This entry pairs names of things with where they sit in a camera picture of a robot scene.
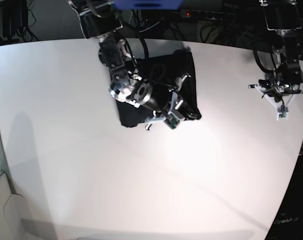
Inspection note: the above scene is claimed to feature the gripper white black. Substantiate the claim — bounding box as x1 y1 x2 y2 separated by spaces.
248 79 303 111
144 73 202 130

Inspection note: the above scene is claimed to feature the dark navy long-sleeve shirt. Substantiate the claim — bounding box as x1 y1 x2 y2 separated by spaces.
116 48 201 130

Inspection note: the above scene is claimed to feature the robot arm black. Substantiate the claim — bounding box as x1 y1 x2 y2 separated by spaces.
178 0 303 120
68 0 197 130

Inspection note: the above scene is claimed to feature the black OpenArm base box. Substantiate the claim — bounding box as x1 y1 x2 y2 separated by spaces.
266 155 303 240

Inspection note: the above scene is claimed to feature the blue box at top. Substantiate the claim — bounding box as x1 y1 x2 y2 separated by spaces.
112 0 182 10

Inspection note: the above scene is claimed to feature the black power adapter on floor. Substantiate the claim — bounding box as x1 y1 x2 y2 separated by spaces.
3 5 17 40

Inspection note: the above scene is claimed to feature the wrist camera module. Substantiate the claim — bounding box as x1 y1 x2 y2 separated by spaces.
276 107 289 121
164 113 185 130

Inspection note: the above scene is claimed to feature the black power strip red switch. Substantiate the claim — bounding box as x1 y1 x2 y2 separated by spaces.
180 9 236 22

